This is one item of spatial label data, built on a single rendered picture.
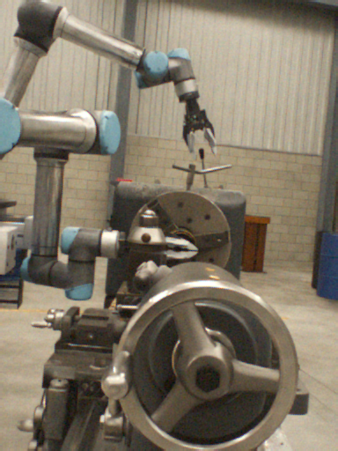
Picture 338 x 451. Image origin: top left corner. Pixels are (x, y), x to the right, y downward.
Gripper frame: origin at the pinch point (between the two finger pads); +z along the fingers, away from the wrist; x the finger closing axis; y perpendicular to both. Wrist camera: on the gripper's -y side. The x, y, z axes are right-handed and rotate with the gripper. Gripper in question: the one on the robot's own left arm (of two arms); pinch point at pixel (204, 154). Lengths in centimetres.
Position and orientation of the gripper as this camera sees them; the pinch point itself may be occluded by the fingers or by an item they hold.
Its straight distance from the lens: 191.7
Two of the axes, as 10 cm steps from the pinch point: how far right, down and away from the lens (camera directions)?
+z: 2.7, 9.6, 0.5
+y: 0.0, 0.5, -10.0
